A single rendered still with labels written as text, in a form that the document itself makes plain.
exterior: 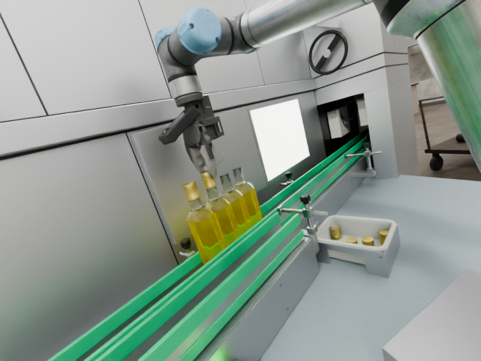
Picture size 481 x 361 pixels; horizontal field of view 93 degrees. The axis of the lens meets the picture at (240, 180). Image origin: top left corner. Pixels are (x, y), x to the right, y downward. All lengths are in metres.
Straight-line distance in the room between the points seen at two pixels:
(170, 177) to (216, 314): 0.39
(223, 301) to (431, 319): 0.39
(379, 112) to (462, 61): 1.20
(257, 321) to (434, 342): 0.32
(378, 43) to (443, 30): 1.19
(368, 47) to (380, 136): 0.45
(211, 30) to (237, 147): 0.46
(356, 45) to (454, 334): 1.25
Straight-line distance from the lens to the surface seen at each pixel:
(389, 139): 1.47
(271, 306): 0.64
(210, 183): 0.61
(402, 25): 0.27
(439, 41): 0.27
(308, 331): 0.68
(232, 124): 0.88
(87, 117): 0.66
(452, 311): 0.62
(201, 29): 0.52
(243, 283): 0.57
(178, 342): 0.50
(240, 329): 0.57
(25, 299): 0.69
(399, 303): 0.74
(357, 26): 1.48
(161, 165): 0.69
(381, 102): 1.44
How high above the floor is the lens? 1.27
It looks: 14 degrees down
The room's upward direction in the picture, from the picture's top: 16 degrees counter-clockwise
